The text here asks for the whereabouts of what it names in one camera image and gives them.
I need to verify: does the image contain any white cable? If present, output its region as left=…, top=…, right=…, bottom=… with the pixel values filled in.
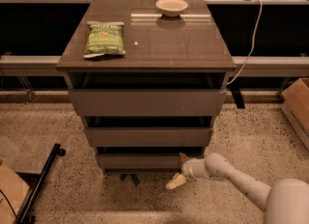
left=226, top=0, right=264, bottom=86

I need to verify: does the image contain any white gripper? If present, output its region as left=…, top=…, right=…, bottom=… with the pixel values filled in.
left=166, top=153, right=206, bottom=190

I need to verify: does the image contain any grey middle drawer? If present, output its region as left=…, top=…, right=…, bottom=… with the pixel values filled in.
left=85, top=117, right=212, bottom=147

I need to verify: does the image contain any cardboard box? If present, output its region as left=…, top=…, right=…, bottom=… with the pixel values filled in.
left=0, top=161, right=30, bottom=224
left=281, top=78, right=309, bottom=151

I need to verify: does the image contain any grey bottom drawer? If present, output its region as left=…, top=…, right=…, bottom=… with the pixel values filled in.
left=95, top=147, right=205, bottom=171

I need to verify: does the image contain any cardboard box right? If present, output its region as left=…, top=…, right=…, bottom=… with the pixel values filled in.
left=281, top=78, right=309, bottom=151

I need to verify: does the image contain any metal rail beam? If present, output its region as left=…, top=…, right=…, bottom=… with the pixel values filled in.
left=0, top=56, right=309, bottom=77

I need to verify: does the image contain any grey top drawer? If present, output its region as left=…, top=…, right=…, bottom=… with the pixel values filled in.
left=69, top=72, right=226, bottom=117

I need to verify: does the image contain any green chip bag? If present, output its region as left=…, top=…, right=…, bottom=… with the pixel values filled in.
left=83, top=21, right=126, bottom=59

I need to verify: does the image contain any cardboard box left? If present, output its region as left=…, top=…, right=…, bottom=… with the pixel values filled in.
left=0, top=161, right=30, bottom=224

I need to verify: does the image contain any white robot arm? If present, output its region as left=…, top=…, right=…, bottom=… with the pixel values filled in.
left=166, top=153, right=309, bottom=224

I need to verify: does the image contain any white bowl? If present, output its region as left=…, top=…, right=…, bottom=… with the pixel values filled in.
left=155, top=0, right=188, bottom=17

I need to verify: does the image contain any black bracket leg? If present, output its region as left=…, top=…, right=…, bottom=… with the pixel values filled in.
left=228, top=79, right=245, bottom=109

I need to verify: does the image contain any grey drawer cabinet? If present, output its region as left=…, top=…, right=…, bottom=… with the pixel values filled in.
left=56, top=0, right=237, bottom=175

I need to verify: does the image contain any grey drawer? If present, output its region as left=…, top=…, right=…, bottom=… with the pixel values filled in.
left=85, top=117, right=212, bottom=147
left=69, top=72, right=226, bottom=117
left=95, top=147, right=205, bottom=171

